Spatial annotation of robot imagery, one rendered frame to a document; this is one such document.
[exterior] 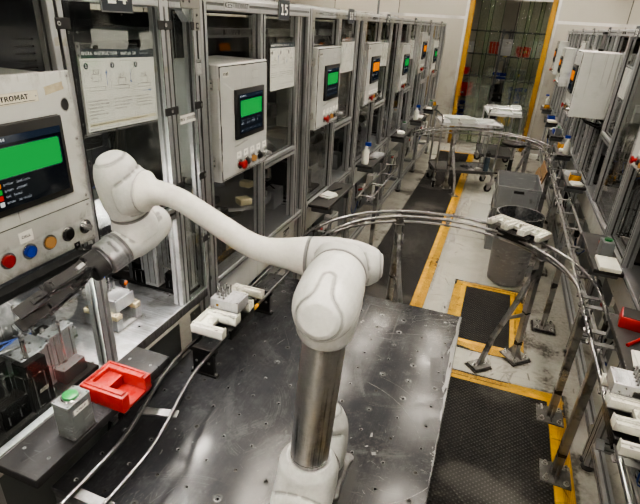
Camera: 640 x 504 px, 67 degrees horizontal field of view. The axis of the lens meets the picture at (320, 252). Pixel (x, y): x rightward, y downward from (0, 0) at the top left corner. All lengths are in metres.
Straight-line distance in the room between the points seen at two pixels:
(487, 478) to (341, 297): 1.90
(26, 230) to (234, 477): 0.94
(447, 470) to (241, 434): 1.23
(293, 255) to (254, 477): 0.79
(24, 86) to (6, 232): 0.34
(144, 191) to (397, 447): 1.17
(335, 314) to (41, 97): 0.88
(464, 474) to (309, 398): 1.64
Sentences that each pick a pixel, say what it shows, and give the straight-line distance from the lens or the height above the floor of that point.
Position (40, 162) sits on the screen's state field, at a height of 1.63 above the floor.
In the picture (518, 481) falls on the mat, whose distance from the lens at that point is 2.76.
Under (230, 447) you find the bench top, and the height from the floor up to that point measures 0.68.
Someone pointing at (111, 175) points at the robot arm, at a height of 1.63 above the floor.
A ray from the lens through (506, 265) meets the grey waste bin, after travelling 4.33.
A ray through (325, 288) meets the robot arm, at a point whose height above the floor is 1.50.
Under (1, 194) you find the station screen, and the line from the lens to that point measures 1.30.
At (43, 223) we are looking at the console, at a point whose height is 1.47.
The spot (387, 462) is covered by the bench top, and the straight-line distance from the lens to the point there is 1.74.
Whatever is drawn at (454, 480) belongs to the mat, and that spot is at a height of 0.01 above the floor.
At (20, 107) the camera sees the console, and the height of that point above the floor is 1.76.
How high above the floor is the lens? 1.98
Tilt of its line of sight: 26 degrees down
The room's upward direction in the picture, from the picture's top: 3 degrees clockwise
